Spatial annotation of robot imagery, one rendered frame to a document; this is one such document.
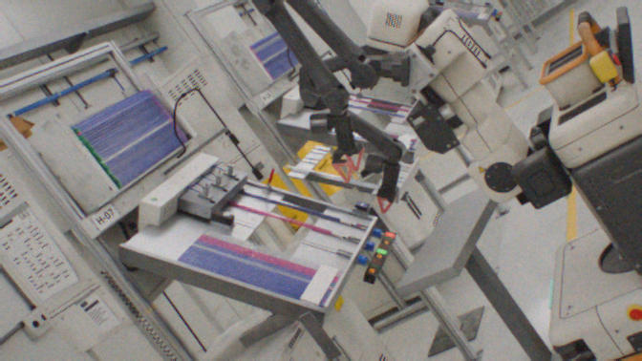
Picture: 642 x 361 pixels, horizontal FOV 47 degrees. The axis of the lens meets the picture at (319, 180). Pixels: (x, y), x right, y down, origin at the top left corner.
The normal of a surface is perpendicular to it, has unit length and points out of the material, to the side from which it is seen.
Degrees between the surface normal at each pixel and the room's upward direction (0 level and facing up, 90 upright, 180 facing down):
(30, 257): 92
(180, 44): 90
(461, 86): 90
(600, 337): 90
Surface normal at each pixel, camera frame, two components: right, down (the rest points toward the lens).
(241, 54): -0.30, 0.37
